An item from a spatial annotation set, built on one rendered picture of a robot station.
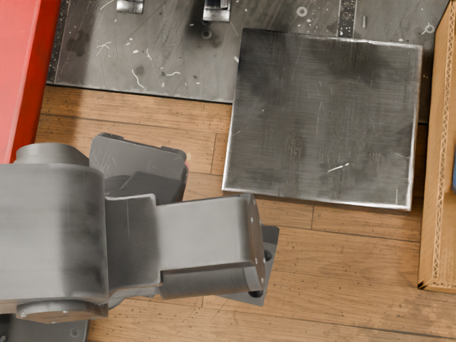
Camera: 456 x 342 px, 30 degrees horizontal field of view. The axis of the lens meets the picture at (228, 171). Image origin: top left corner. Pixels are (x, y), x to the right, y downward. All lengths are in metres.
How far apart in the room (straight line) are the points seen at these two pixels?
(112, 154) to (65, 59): 0.28
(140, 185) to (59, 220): 0.14
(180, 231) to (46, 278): 0.08
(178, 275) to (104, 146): 0.14
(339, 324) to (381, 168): 0.14
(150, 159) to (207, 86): 0.25
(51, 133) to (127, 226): 0.37
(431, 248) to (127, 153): 0.28
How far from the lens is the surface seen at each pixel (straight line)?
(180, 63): 0.83
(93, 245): 0.43
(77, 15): 0.86
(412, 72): 0.81
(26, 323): 0.78
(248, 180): 0.77
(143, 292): 0.49
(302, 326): 0.77
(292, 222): 0.78
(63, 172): 0.43
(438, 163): 0.74
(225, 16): 0.75
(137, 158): 0.58
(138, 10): 0.76
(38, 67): 0.81
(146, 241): 0.46
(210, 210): 0.46
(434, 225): 0.72
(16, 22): 0.87
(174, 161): 0.58
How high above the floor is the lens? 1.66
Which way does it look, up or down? 75 degrees down
